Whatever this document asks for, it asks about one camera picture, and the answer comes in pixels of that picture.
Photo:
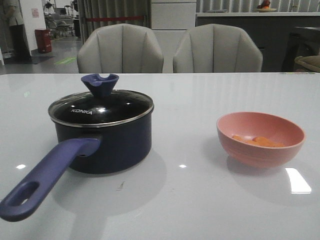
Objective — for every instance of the glass lid with blue knob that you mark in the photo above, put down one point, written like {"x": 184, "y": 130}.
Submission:
{"x": 101, "y": 106}

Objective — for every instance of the dark blue saucepan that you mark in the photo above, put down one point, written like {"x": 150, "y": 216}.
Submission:
{"x": 96, "y": 151}

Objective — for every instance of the pink bowl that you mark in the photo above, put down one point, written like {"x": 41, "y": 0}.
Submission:
{"x": 249, "y": 125}

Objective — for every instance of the orange ham slices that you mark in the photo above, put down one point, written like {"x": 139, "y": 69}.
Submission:
{"x": 259, "y": 141}

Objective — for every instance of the left beige chair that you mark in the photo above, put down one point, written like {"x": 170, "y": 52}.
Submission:
{"x": 121, "y": 48}

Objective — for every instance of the beige chair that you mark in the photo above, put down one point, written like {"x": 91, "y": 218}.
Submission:
{"x": 217, "y": 48}
{"x": 121, "y": 48}

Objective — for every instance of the right beige chair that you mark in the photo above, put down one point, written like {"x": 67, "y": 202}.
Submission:
{"x": 217, "y": 48}

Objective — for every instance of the white cabinet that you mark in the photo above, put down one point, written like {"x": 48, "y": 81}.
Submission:
{"x": 169, "y": 20}

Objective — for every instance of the red barrier belt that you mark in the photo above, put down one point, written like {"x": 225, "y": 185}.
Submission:
{"x": 112, "y": 19}

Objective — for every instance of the red bin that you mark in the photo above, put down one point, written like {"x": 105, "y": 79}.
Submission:
{"x": 43, "y": 40}

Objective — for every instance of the fruit plate on counter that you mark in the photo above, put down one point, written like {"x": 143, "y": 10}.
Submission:
{"x": 265, "y": 7}

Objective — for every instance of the olive cushion seat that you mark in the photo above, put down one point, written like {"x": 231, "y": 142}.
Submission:
{"x": 308, "y": 63}

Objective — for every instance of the person in background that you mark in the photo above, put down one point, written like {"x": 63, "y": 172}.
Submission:
{"x": 13, "y": 16}

